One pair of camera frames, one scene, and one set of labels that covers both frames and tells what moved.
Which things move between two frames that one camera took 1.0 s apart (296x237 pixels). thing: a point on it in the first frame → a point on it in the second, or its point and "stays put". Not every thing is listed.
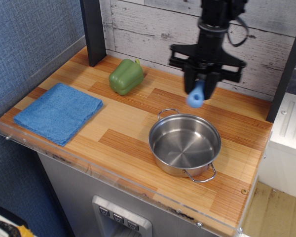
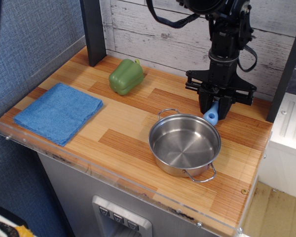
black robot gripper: (206, 56) → (221, 79)
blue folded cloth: (58, 113) stays put
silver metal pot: (184, 143) stays put
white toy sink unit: (283, 168) stays put
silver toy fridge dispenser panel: (115, 219) stays put
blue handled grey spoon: (196, 98) → (211, 114)
